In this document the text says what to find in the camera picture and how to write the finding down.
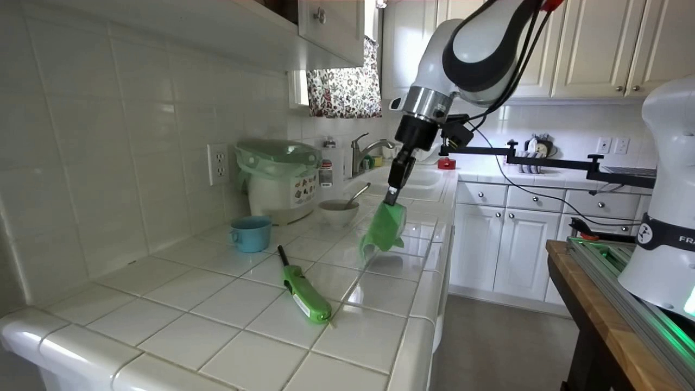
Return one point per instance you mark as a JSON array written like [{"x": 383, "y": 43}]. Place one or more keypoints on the white lower cabinets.
[{"x": 499, "y": 247}]

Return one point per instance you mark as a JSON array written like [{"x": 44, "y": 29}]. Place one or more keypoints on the aluminium rail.
[{"x": 637, "y": 306}]

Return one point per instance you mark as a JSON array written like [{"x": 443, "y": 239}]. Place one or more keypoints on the green utility lighter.
[{"x": 305, "y": 289}]

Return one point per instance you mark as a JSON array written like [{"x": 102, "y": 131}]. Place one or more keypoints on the white backsplash outlet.
[
  {"x": 603, "y": 144},
  {"x": 621, "y": 144}
]

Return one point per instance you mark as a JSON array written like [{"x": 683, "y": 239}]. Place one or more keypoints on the white wall outlet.
[{"x": 217, "y": 164}]

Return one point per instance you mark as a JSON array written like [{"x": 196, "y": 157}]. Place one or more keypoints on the white cooker with green lid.
[{"x": 279, "y": 176}]

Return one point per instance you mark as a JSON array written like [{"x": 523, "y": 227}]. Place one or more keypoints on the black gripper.
[{"x": 415, "y": 142}]

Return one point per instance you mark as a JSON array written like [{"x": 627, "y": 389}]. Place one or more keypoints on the green sink sponge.
[{"x": 372, "y": 161}]

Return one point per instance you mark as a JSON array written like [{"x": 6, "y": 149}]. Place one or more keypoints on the white bowl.
[{"x": 338, "y": 213}]

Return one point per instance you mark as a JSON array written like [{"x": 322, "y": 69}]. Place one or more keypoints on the green cleaning cloth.
[{"x": 385, "y": 227}]

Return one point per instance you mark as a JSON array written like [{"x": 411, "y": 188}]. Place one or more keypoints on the small soap bottle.
[{"x": 325, "y": 169}]

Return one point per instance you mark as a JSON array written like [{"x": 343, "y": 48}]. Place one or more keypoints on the small red clamp block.
[{"x": 445, "y": 164}]

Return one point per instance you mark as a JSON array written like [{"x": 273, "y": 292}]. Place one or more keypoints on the floral window curtain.
[{"x": 346, "y": 88}]

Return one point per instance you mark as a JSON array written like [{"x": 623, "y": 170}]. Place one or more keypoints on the white overhead cabinet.
[{"x": 217, "y": 29}]

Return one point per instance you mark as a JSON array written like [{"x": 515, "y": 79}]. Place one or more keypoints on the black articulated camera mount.
[{"x": 550, "y": 161}]

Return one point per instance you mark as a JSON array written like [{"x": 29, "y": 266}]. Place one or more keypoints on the metal kitchen faucet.
[{"x": 359, "y": 154}]

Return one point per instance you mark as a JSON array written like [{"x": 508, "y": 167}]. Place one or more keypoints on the dark utensil holder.
[{"x": 539, "y": 149}]

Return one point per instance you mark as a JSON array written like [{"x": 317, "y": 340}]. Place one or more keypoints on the blue mug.
[{"x": 253, "y": 235}]

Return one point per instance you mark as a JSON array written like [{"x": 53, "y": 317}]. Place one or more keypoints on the white upper cabinets row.
[{"x": 599, "y": 50}]

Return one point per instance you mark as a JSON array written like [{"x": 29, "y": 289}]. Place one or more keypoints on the white sink basin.
[{"x": 425, "y": 180}]

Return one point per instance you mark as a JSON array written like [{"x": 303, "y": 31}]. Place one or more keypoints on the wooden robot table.
[{"x": 599, "y": 327}]

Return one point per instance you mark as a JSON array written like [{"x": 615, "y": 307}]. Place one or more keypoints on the white under-cabinet light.
[{"x": 298, "y": 88}]

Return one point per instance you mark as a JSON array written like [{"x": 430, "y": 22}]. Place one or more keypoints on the metal spoon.
[{"x": 359, "y": 194}]

